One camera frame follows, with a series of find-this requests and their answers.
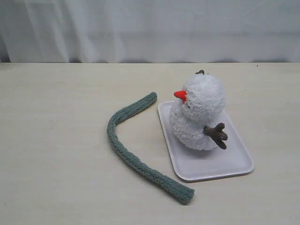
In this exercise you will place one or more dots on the green fuzzy scarf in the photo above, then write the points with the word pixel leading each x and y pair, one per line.
pixel 181 193

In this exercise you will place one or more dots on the white plastic tray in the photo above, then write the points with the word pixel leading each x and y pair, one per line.
pixel 193 165

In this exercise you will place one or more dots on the white plush snowman toy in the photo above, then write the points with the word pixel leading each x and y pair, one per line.
pixel 195 113

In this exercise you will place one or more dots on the white curtain backdrop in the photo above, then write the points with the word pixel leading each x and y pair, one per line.
pixel 156 31

